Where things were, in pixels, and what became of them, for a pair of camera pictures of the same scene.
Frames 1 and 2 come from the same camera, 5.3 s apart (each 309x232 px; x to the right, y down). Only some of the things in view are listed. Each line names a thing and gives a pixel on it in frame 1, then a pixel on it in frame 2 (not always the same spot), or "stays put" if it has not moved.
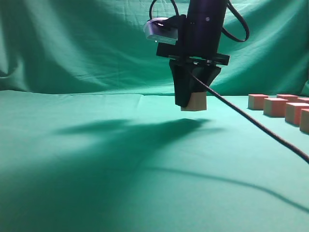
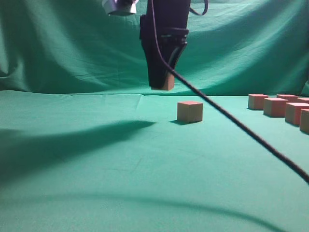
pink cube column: (304, 120) stays put
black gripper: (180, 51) to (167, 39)
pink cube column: (293, 111) stays put
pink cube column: (274, 107) stays put
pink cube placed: (197, 102) to (189, 111)
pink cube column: (303, 100) stays put
